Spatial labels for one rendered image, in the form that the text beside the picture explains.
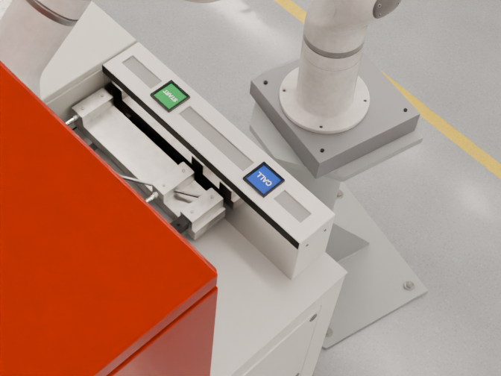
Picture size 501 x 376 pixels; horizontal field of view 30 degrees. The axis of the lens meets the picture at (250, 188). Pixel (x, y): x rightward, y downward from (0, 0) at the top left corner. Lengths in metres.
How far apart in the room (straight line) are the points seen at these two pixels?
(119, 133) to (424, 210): 1.30
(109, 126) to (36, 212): 1.22
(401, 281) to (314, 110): 0.96
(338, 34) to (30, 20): 0.64
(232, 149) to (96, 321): 1.16
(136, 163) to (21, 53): 0.55
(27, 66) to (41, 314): 0.76
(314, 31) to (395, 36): 1.58
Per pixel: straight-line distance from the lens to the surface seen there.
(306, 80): 1.88
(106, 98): 1.90
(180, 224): 1.73
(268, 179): 1.73
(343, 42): 1.77
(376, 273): 2.76
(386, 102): 1.99
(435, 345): 2.71
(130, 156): 1.85
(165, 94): 1.84
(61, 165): 0.70
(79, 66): 1.89
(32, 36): 1.34
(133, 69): 1.89
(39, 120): 0.73
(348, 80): 1.87
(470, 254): 2.88
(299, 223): 1.69
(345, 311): 2.68
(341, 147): 1.90
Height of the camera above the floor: 2.39
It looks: 56 degrees down
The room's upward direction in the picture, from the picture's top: 7 degrees clockwise
